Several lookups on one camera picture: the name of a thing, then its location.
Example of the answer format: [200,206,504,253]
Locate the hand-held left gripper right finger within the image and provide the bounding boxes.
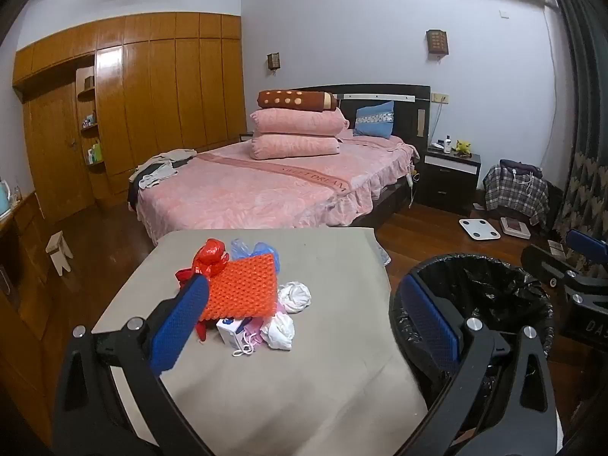
[398,273,559,456]

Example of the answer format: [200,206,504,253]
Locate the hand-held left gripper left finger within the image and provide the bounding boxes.
[52,273,212,456]

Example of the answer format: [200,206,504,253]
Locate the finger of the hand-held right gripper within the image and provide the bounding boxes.
[521,244,587,302]
[565,229,608,269]

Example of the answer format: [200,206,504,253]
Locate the small white box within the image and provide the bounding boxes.
[216,317,248,350]

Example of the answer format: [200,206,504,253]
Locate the bin with black bag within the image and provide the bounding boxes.
[388,253,555,407]

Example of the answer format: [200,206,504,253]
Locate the orange foam fruit net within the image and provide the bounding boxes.
[198,253,281,322]

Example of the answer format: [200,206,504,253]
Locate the shiny red plastic bag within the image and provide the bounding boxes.
[191,239,230,277]

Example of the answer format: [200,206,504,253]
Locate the white tissue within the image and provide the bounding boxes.
[260,313,295,351]
[278,282,313,314]

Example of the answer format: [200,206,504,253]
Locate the blue plastic bag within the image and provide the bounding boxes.
[230,239,281,267]

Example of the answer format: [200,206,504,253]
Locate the small scale with dark top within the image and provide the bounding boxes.
[500,217,531,239]

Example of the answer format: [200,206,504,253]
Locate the white bathroom scale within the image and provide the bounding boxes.
[458,218,503,242]

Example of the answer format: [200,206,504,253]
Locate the plaid bag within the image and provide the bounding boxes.
[483,160,551,228]

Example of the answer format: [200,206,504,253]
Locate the dark nightstand with white stripe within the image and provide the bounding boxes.
[420,144,482,215]

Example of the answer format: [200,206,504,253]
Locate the dark patterned curtain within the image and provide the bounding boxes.
[541,0,608,271]

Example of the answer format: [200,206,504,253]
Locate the bed with pink bedspread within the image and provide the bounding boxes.
[127,84,431,244]

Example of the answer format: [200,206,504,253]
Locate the pile of clothes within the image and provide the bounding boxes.
[127,149,198,190]

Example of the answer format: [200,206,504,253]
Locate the wooden side cabinet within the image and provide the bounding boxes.
[0,190,55,442]

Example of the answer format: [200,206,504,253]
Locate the blue cushion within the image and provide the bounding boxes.
[354,101,396,138]

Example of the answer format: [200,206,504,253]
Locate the wooden wardrobe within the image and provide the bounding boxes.
[12,12,243,210]

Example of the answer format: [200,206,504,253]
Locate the brown dotted bolster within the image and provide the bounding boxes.
[257,89,339,113]

